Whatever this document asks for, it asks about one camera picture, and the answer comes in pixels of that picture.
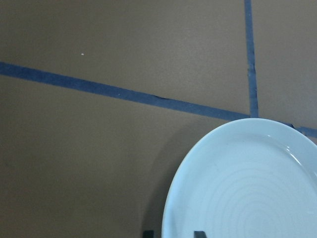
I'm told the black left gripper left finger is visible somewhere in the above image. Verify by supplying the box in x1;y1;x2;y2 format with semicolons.
143;230;154;238

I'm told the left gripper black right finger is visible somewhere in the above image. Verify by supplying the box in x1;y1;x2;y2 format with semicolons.
194;231;206;238

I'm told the light blue plate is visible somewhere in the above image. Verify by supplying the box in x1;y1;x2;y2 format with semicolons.
161;119;317;238

